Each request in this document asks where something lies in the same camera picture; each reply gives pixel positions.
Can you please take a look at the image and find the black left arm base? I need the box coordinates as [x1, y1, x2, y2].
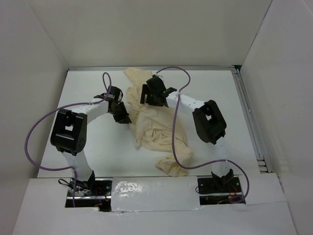
[58, 177, 113, 200]

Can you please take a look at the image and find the white front cardboard panel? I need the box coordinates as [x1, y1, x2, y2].
[13, 178, 296, 235]

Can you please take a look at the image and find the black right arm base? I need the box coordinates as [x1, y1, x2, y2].
[195, 177, 242, 195]

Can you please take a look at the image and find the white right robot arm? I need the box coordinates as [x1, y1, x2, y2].
[140, 75, 234, 192]

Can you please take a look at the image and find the cream fabric jacket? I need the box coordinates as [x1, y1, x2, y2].
[124, 68, 193, 177]

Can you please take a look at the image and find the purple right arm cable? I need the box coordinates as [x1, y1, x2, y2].
[155, 66, 250, 204]

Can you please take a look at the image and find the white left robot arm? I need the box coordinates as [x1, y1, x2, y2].
[50, 86, 131, 195]

